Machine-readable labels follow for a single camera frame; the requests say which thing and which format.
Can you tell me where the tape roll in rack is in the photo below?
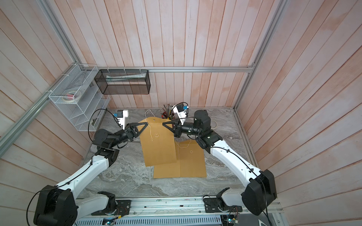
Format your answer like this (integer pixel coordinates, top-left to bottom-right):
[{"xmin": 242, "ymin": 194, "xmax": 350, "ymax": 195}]
[{"xmin": 61, "ymin": 90, "xmax": 80, "ymax": 103}]

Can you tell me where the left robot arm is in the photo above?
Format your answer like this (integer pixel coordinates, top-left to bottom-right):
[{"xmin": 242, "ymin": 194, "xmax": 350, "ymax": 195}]
[{"xmin": 34, "ymin": 122, "xmax": 149, "ymax": 226}]

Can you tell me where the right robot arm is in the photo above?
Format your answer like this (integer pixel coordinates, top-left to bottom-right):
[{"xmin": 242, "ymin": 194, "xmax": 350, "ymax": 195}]
[{"xmin": 163, "ymin": 110, "xmax": 277, "ymax": 217}]

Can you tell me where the white wire shelf rack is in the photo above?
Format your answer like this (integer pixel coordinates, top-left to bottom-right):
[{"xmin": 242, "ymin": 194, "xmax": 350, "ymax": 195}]
[{"xmin": 49, "ymin": 64, "xmax": 110, "ymax": 132}]

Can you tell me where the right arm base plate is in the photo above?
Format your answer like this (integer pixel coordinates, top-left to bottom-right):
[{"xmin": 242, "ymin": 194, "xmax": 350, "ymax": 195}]
[{"xmin": 202, "ymin": 195, "xmax": 243, "ymax": 213}]

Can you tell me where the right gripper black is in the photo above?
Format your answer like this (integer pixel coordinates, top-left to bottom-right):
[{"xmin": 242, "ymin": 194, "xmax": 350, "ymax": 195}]
[{"xmin": 164, "ymin": 120, "xmax": 204, "ymax": 141}]

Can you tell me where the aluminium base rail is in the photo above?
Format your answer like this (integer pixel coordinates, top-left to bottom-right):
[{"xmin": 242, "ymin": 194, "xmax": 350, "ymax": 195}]
[{"xmin": 48, "ymin": 196, "xmax": 285, "ymax": 219}]

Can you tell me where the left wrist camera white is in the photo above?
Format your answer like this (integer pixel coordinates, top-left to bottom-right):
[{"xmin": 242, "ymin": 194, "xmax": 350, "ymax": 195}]
[{"xmin": 115, "ymin": 110, "xmax": 129, "ymax": 129}]

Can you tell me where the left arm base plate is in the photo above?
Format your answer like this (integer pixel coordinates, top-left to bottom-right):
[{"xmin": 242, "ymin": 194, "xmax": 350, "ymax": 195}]
[{"xmin": 91, "ymin": 200, "xmax": 132, "ymax": 217}]

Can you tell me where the masking tape roll on table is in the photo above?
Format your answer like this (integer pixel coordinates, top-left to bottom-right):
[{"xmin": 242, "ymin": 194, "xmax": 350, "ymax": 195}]
[{"xmin": 211, "ymin": 120, "xmax": 218, "ymax": 130}]

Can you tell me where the brown file bag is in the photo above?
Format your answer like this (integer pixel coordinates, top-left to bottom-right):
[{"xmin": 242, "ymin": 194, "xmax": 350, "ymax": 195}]
[
  {"xmin": 140, "ymin": 117, "xmax": 177, "ymax": 167},
  {"xmin": 175, "ymin": 139, "xmax": 206, "ymax": 178},
  {"xmin": 154, "ymin": 162, "xmax": 181, "ymax": 179}
]

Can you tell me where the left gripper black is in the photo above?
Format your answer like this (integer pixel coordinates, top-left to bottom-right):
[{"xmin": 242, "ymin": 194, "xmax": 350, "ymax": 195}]
[{"xmin": 109, "ymin": 122, "xmax": 149, "ymax": 148}]

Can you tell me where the black mesh basket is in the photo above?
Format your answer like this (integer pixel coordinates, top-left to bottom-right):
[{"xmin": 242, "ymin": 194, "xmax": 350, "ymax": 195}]
[{"xmin": 94, "ymin": 69, "xmax": 151, "ymax": 95}]

